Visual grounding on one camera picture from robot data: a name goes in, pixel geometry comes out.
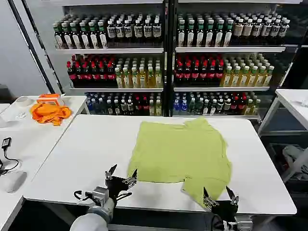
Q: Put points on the white table with metal frame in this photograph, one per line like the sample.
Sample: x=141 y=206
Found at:
x=292 y=106

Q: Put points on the white tape roll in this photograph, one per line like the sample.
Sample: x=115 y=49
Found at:
x=23 y=101

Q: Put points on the shelf rack with bottles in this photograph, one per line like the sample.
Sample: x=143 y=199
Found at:
x=144 y=31

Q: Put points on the black power adapter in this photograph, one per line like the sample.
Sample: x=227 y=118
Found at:
x=6 y=143

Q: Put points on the orange and white box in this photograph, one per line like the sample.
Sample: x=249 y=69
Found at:
x=49 y=98

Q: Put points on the small clear plastic piece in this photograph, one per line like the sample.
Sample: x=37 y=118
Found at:
x=21 y=116

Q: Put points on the grey cloth in bin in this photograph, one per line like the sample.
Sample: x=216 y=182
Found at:
x=292 y=155

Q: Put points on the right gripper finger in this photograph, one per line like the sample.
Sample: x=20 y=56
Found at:
x=233 y=195
x=209 y=198

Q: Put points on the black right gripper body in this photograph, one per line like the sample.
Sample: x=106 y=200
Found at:
x=225 y=209

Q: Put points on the black slanted pole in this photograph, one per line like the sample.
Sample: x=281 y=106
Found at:
x=29 y=45
x=43 y=45

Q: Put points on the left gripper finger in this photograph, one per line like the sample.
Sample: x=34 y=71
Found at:
x=111 y=170
x=132 y=177

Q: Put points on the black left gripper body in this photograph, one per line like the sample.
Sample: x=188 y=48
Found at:
x=116 y=185

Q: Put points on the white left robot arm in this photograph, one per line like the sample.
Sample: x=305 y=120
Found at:
x=96 y=216

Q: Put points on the orange cloth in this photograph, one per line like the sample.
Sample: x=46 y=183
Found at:
x=49 y=113

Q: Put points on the light green shirt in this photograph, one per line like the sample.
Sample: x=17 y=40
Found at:
x=178 y=154

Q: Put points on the grey computer mouse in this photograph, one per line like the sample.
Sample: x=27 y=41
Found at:
x=15 y=182

